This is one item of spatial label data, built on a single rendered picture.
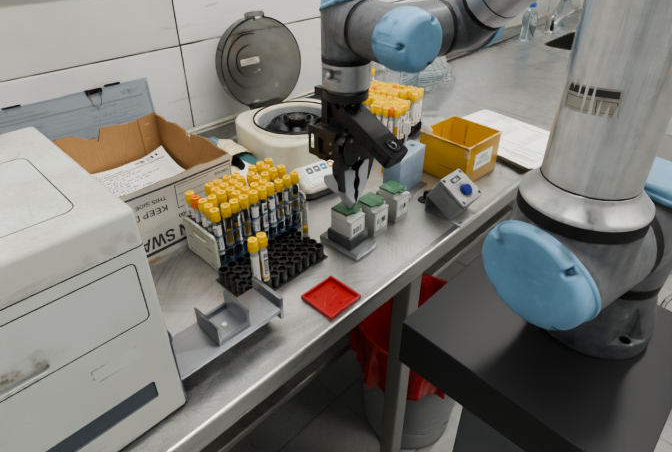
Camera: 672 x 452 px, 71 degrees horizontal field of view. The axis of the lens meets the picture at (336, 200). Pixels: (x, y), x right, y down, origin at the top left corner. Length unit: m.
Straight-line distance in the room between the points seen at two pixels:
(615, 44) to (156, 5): 0.94
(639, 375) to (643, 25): 0.43
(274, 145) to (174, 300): 0.38
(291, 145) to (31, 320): 0.63
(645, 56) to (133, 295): 0.49
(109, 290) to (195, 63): 0.80
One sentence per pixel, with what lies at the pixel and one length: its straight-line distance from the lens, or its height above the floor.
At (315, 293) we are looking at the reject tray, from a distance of 0.78.
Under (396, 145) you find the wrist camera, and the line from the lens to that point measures 0.72.
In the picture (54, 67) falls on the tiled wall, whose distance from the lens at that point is 1.10.
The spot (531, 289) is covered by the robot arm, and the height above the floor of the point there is 1.10.
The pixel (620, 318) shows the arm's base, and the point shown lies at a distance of 0.67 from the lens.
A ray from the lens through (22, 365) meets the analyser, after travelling 0.52.
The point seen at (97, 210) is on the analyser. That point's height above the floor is 1.17.
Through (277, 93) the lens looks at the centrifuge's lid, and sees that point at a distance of 1.27.
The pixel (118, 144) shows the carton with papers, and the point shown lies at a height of 0.98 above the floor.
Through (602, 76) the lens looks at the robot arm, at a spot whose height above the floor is 1.30.
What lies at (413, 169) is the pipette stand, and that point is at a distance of 1.02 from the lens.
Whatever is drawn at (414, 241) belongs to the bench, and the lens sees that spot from 0.90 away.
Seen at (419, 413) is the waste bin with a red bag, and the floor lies 0.21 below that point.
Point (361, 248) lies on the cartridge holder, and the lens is 0.85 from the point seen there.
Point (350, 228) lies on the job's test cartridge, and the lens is 0.83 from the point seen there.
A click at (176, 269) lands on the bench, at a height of 0.88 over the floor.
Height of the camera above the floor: 1.41
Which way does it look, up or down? 32 degrees down
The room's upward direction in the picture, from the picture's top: straight up
